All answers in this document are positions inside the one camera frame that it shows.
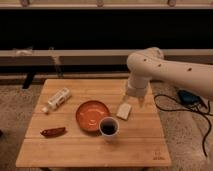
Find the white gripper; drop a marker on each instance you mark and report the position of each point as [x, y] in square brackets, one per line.
[138, 90]

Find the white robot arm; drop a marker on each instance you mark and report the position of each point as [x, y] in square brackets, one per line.
[150, 63]

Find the white rectangular sponge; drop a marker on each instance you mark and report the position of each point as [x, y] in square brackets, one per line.
[124, 111]

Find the white cup with dark drink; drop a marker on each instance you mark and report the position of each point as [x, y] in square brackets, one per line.
[109, 128]

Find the orange plate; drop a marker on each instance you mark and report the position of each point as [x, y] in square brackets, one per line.
[90, 113]

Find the blue power adapter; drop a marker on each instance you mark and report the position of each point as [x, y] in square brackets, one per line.
[187, 98]

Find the wooden table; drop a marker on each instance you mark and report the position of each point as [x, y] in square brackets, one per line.
[140, 141]

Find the white plastic bottle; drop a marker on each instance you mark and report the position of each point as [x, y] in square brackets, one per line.
[57, 99]

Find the red snack packet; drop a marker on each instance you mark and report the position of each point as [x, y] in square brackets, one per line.
[53, 132]

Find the long bench shelf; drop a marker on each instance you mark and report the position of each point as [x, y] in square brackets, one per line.
[93, 57]

